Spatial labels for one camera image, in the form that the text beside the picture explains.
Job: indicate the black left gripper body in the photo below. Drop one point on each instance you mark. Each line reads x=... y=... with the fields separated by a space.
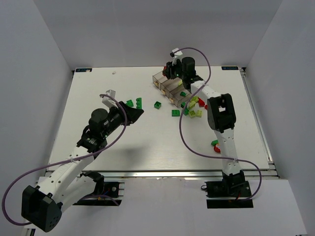
x=126 y=113

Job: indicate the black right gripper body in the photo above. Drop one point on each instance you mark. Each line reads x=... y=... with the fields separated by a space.
x=169 y=70

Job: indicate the red yellow green lego stack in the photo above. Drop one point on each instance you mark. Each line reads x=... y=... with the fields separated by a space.
x=139 y=103

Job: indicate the dark green lego brick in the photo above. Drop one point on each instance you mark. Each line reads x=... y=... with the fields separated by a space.
x=182 y=93

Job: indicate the red lego brick stack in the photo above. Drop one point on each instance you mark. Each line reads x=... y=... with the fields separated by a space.
x=165 y=71

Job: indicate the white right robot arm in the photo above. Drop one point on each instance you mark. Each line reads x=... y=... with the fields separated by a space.
x=221 y=118

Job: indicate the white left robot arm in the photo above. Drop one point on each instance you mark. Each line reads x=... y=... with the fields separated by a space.
x=44 y=204

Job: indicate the green stepped lego brick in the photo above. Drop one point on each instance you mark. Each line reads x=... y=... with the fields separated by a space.
x=130 y=103

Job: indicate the clear three-compartment organizer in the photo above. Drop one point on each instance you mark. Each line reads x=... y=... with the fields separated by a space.
x=171 y=89

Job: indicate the green square lego brick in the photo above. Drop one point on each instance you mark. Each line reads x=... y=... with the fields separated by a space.
x=157 y=105

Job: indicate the lime lego brick upper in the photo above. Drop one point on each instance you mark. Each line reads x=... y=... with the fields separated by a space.
x=195 y=99

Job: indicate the red lego brick upper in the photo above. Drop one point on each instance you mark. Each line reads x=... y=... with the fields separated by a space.
x=201 y=103

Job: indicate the green flat lego brick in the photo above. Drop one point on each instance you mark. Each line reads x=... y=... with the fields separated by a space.
x=175 y=113

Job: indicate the green lego brick middle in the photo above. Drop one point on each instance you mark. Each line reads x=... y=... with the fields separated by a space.
x=186 y=111

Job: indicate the lime lego brick lower right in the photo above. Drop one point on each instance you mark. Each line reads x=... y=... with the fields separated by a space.
x=199 y=113

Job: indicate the green brick by flower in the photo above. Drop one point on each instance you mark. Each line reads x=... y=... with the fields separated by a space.
x=215 y=142

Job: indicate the red flower toy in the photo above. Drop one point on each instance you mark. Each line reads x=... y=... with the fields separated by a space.
x=217 y=148

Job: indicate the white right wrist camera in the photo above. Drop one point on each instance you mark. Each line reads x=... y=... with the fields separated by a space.
x=176 y=54

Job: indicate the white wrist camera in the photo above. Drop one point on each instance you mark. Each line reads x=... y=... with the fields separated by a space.
x=108 y=98
x=176 y=54

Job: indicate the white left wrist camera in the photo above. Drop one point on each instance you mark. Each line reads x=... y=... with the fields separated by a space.
x=108 y=98

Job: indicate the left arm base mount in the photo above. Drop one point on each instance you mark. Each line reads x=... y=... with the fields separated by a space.
x=108 y=193

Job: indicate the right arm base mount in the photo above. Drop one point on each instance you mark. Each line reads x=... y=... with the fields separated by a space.
x=218 y=197

